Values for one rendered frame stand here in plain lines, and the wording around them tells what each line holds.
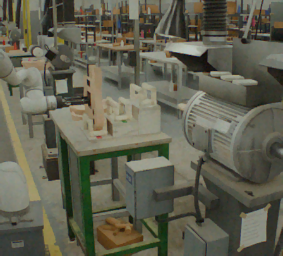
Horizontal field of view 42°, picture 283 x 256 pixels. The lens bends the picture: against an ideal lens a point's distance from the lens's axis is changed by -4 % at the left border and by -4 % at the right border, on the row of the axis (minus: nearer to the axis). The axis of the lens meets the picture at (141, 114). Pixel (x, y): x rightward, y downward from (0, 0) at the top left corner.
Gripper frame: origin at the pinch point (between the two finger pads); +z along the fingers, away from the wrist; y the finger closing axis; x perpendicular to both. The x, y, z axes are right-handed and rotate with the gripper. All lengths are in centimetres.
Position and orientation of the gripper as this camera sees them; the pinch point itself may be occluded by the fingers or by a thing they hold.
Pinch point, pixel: (88, 99)
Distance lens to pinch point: 235.7
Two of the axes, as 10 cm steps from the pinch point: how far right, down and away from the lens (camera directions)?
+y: 3.3, 2.4, -9.1
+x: -0.2, -9.7, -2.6
